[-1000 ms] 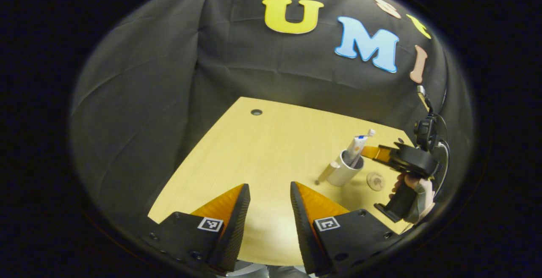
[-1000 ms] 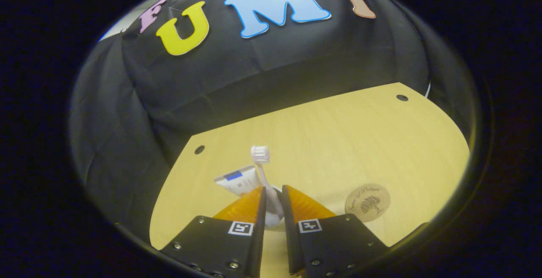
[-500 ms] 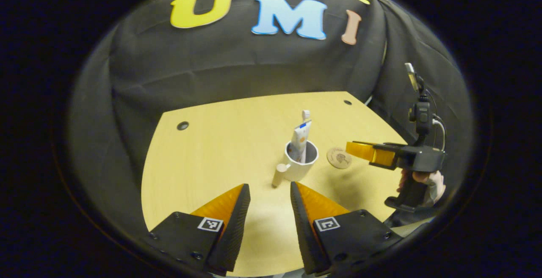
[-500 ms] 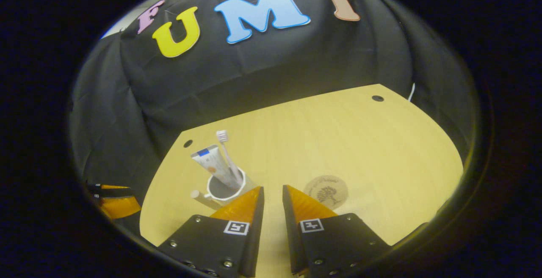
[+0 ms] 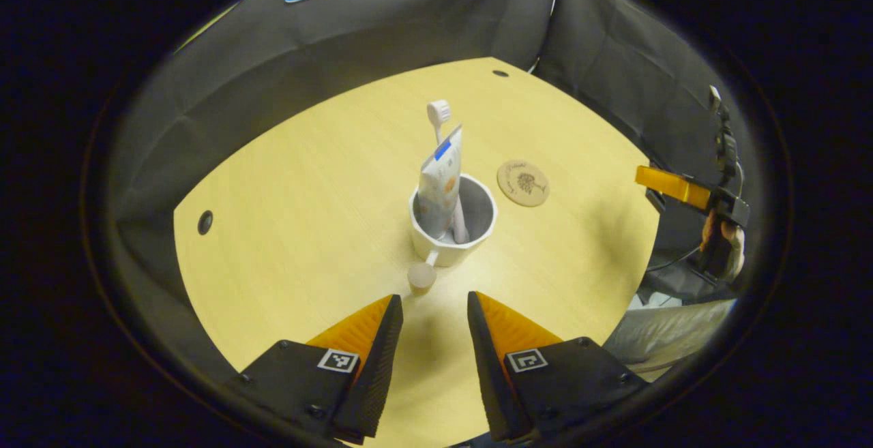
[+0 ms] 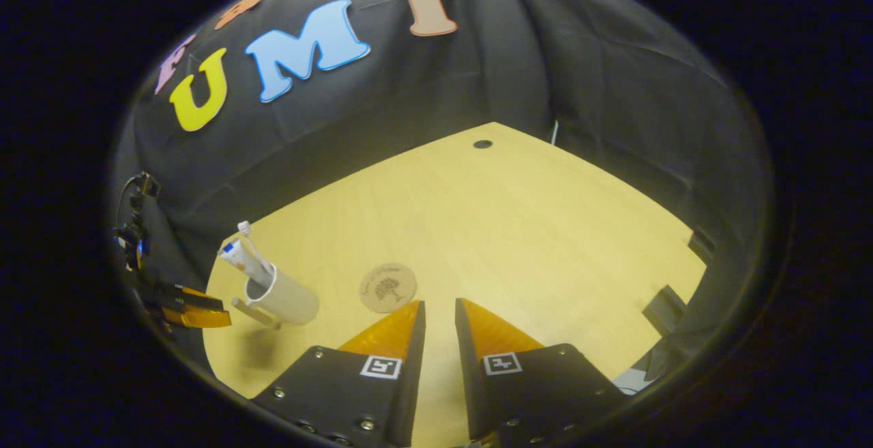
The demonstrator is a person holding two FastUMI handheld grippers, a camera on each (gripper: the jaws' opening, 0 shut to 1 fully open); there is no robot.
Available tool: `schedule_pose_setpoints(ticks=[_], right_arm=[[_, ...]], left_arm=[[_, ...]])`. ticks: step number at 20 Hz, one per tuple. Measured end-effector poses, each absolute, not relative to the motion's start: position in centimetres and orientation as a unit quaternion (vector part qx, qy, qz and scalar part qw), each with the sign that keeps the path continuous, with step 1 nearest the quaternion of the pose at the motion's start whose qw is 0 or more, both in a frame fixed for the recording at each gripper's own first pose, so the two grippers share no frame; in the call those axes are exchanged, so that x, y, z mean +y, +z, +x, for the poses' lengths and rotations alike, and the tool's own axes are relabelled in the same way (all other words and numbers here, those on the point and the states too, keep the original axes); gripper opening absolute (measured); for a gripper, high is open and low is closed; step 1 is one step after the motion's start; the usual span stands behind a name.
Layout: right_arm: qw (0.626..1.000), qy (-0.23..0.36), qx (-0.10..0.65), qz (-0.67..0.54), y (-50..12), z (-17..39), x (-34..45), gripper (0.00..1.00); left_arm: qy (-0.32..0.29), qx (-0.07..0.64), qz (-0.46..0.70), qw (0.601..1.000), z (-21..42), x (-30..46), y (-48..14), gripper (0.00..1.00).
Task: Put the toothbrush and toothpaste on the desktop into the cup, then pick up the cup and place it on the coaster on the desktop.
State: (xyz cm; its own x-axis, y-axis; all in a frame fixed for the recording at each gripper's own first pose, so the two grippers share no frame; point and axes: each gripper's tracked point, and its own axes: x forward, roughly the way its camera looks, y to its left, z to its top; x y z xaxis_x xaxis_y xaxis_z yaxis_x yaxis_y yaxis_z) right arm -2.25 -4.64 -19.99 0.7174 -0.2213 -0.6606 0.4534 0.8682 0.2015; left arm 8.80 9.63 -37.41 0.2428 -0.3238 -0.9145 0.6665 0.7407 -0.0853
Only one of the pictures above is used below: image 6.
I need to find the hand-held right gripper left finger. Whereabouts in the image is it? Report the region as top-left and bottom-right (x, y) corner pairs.
(249, 299), (427, 448)

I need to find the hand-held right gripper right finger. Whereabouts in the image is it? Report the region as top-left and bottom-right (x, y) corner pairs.
(454, 297), (632, 448)

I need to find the white toothpaste tube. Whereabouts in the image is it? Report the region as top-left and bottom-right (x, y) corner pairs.
(218, 238), (270, 292)

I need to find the white toothbrush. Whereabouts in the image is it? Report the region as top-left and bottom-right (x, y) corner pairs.
(237, 220), (273, 278)

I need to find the white cup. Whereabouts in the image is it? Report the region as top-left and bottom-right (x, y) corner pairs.
(231, 262), (320, 330)

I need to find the round cork coaster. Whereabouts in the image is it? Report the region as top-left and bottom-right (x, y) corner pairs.
(359, 263), (418, 314)

